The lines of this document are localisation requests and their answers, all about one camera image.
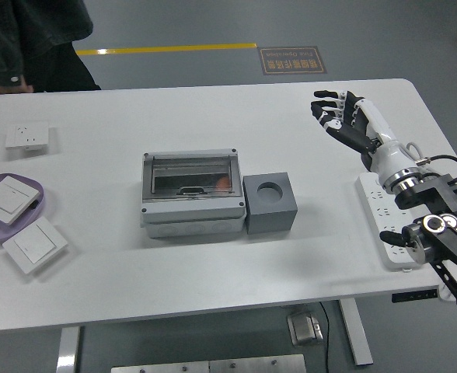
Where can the grey electrical box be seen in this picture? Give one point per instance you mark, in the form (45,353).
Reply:
(191,213)

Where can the white wall switch panel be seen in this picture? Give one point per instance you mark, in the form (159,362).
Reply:
(34,245)
(11,198)

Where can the black table control panel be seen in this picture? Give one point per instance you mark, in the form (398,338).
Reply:
(415,295)

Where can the steel base plate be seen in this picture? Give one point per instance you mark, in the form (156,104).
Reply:
(209,366)

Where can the yellow floor tape line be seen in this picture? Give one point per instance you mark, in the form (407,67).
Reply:
(166,49)

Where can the person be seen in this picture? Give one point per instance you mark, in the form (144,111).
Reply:
(26,31)

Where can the white power strip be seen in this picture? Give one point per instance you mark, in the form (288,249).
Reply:
(380,210)

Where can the grey cube with round hole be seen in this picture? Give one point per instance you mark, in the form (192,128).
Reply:
(271,217)

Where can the person's hand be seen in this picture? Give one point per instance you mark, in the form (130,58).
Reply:
(12,88)

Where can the metal floor outlet box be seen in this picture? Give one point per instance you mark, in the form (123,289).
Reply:
(304,328)

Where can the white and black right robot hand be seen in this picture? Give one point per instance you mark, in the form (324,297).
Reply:
(388,157)

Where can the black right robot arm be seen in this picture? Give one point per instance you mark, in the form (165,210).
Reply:
(442,233)

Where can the white table leg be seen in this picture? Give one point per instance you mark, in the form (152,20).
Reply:
(67,349)
(356,334)

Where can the brown floor sign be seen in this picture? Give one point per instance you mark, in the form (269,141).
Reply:
(292,60)

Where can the white wall socket panel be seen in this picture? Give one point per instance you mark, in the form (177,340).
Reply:
(28,135)

